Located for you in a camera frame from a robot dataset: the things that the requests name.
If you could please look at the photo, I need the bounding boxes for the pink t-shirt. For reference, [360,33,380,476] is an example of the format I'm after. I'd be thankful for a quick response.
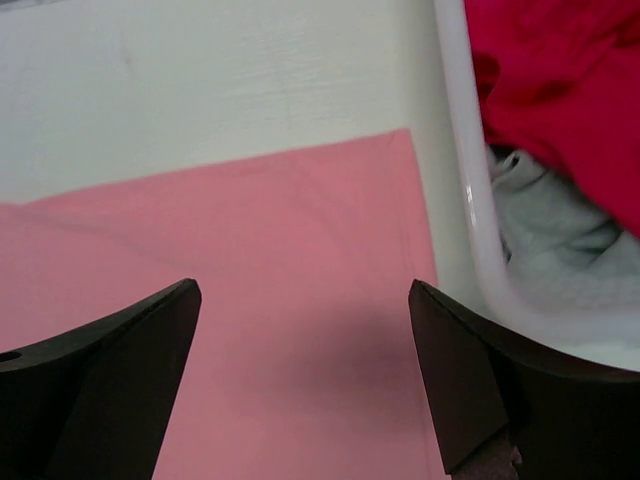
[1,130,444,479]

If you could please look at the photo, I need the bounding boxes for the red t-shirt in basket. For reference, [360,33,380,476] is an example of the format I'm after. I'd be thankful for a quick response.
[464,1,639,233]

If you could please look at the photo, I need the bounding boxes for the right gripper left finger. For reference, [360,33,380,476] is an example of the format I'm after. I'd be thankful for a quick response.
[1,279,202,480]

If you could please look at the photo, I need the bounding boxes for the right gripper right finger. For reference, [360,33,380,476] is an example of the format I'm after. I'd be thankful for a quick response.
[409,281,639,479]

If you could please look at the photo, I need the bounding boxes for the white plastic basket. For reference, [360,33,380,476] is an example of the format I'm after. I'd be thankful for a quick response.
[434,1,639,371]

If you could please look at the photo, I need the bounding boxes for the grey cloth in basket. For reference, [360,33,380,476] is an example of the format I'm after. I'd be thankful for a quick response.
[489,150,639,370]

